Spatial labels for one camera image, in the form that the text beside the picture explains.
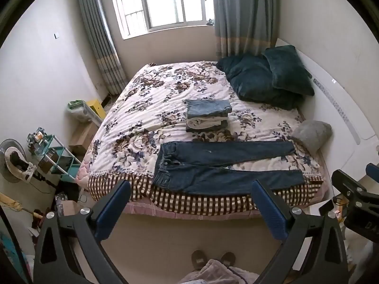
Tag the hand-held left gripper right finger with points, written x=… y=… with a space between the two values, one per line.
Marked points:
x=268 y=210

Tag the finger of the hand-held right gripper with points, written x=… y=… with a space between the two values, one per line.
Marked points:
x=351 y=186
x=373 y=171

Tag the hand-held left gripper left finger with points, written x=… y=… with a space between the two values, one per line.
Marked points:
x=114 y=210

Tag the dark blue jeans pants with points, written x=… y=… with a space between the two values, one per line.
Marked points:
x=189 y=171

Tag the folded white pants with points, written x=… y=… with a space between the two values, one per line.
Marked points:
x=204 y=122

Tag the pink bed sheet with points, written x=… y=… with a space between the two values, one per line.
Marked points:
x=142 y=210

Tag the black phone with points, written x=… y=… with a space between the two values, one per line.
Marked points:
x=326 y=208

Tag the small cardboard box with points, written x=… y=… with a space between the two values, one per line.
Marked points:
x=71 y=208

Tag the black bag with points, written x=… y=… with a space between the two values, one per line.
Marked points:
x=69 y=190

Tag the grey pillow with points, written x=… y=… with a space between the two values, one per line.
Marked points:
x=314 y=134

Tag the brown slipper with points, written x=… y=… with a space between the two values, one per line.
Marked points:
x=198 y=259
x=227 y=259

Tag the white headboard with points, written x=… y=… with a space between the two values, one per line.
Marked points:
x=340 y=106

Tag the teal shelf rack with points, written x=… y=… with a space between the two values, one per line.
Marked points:
x=60 y=156

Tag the person's pink clothing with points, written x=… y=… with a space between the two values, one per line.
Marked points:
x=216 y=275

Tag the yellow box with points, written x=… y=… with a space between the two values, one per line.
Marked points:
x=96 y=109

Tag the clear plastic bin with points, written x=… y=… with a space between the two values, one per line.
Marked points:
x=78 y=114

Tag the standing fan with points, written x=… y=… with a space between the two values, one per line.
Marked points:
x=16 y=162

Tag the colourful cloth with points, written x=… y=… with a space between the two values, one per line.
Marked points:
x=11 y=260

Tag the folded light blue jeans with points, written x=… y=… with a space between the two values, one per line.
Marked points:
x=207 y=108

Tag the floral quilt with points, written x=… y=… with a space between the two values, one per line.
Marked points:
x=154 y=94

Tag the dark green pillow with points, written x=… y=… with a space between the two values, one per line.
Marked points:
x=254 y=80
x=290 y=68

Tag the grey-blue curtain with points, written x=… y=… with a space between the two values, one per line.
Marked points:
x=245 y=14
x=100 y=35

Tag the window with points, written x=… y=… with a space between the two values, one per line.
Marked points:
x=165 y=0

